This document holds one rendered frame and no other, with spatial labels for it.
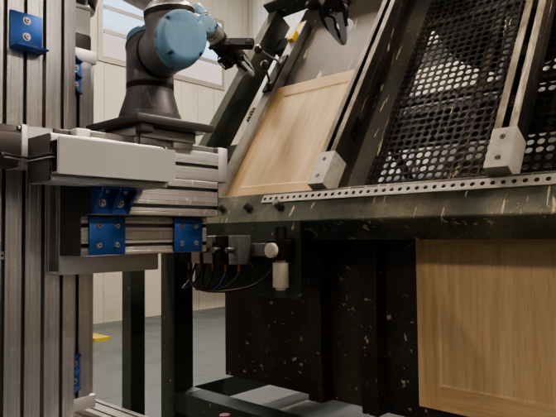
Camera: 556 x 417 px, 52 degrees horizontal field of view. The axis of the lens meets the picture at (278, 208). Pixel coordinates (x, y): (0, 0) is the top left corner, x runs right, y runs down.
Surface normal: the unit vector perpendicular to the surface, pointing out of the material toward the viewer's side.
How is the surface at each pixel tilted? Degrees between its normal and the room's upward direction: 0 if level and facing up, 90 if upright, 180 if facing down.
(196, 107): 90
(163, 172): 90
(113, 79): 90
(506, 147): 57
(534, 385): 90
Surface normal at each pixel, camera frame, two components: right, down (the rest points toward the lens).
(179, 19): 0.58, 0.09
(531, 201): -0.58, -0.56
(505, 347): -0.68, -0.03
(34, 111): 0.74, -0.04
